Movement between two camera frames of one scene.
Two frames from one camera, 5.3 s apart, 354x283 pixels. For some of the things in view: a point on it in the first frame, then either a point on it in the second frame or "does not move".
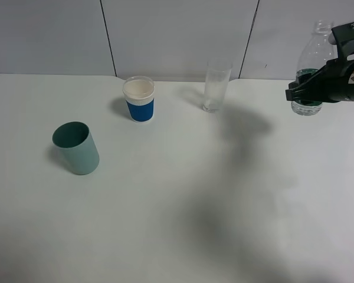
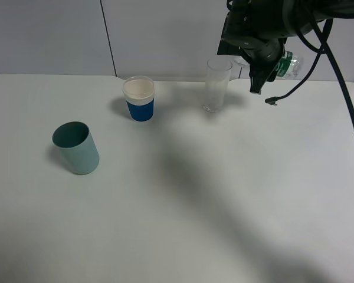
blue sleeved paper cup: (139, 91) does not move
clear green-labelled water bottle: (315, 52) → (291, 66)
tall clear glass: (218, 75) does not move
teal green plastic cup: (74, 140) does not move
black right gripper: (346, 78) → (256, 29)
